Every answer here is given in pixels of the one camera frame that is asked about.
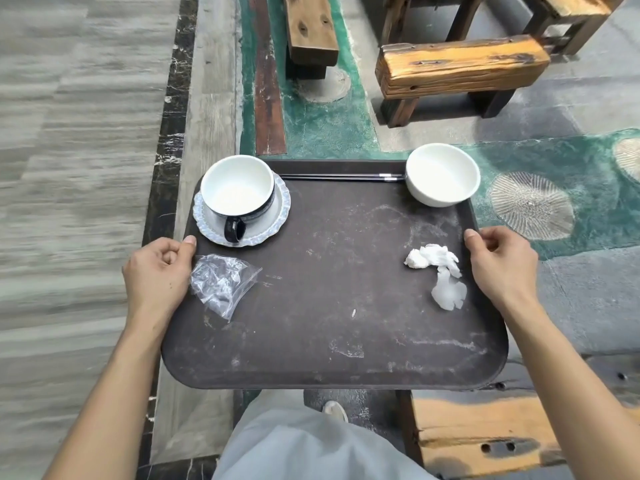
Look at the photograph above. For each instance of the person's left hand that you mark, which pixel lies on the person's left hand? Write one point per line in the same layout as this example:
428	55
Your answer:
152	279

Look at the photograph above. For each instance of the person's right hand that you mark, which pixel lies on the person's right hand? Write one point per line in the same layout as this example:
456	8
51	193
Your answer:
505	267

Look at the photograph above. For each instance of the person's right thumb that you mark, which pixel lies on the person's right thumb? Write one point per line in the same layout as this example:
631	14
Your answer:
477	240

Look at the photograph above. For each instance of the person's left thumb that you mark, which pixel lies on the person's left thumb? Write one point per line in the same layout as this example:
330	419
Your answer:
181	243

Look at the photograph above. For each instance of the dark brown plastic tray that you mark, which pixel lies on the dark brown plastic tray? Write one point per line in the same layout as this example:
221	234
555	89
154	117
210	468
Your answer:
330	274

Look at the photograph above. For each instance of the person's left forearm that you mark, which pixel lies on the person's left forearm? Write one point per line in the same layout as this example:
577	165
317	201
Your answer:
110	399

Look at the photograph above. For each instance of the person's right forearm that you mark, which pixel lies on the person's right forearm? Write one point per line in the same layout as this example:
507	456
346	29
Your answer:
575	389

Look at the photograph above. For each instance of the crumpled white tissue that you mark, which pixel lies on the crumpled white tissue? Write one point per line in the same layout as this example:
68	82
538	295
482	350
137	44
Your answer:
440	259

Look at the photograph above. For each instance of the clear plastic bag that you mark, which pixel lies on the clear plastic bag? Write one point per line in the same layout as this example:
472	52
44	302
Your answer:
222	282

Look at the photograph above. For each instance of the white ceramic bowl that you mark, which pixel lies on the white ceramic bowl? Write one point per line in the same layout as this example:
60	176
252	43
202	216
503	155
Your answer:
440	177

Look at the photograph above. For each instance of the white scalloped saucer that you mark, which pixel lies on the white scalloped saucer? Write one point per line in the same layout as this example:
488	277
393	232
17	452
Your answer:
280	207

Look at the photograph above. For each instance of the black chopstick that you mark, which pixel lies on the black chopstick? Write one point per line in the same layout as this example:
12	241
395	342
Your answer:
330	175
330	179

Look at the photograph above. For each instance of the thick light wooden bench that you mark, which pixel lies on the thick light wooden bench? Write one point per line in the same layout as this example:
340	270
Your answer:
460	67

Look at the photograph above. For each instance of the worn wooden bench with holes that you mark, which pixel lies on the worn wooden bench with holes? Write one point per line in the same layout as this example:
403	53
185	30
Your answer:
470	429

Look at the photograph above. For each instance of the person's white shoe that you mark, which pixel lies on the person's white shoe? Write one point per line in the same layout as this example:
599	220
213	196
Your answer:
336	411

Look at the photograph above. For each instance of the wooden table with dark legs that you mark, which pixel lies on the wooden table with dark legs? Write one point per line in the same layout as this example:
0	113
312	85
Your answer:
430	14

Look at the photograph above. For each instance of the person's light grey trousers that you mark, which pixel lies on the person's light grey trousers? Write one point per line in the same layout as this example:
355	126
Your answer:
310	444

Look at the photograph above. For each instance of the light wooden stool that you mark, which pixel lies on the light wooden stool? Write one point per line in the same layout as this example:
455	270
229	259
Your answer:
575	14

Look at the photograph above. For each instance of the narrow dark wooden bench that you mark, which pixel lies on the narrow dark wooden bench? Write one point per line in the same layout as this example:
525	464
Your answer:
309	29

